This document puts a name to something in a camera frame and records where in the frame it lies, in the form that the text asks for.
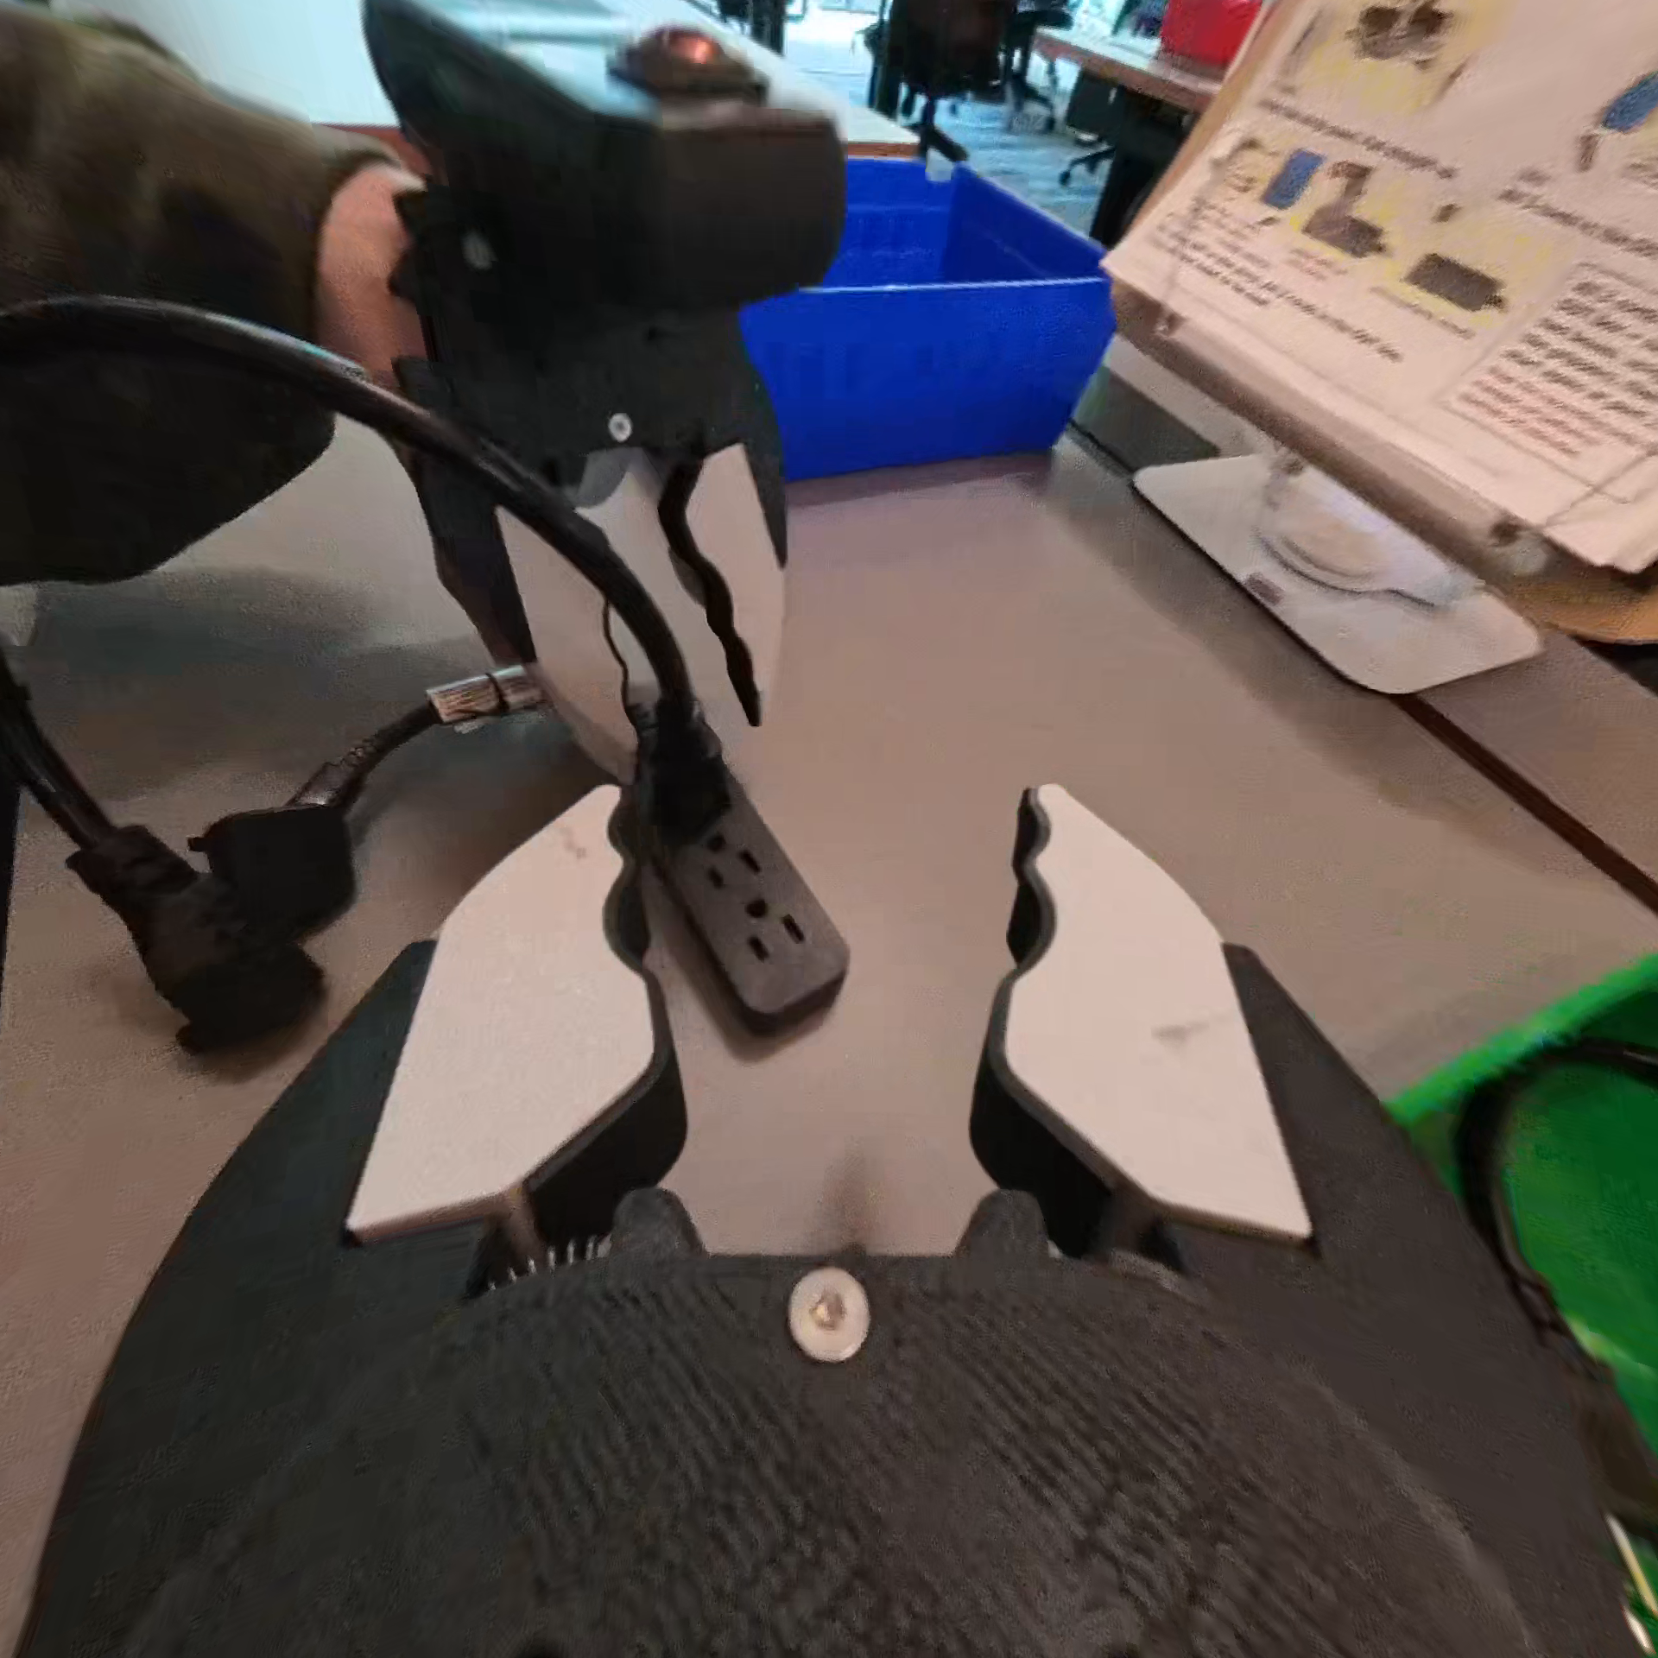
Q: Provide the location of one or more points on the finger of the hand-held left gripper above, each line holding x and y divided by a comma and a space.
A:
753, 568
565, 634

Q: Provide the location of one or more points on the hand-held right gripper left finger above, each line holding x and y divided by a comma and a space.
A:
519, 1037

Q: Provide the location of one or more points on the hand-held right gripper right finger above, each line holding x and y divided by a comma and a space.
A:
1143, 1037

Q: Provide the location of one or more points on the blue plastic bin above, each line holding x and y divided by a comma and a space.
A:
933, 375

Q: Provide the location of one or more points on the green plastic bin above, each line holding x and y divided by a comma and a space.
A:
1594, 1165

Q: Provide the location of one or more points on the person's left forearm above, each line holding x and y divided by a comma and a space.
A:
157, 168

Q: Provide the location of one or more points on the person's left hand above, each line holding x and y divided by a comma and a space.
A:
366, 283

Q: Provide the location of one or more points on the black office chair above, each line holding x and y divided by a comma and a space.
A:
939, 62

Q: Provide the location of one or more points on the wooden office desk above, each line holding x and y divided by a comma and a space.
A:
1128, 73

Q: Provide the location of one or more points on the red plastic bin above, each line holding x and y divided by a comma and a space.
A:
1204, 24

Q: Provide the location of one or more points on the printed instruction sheet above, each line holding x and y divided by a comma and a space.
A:
1424, 195

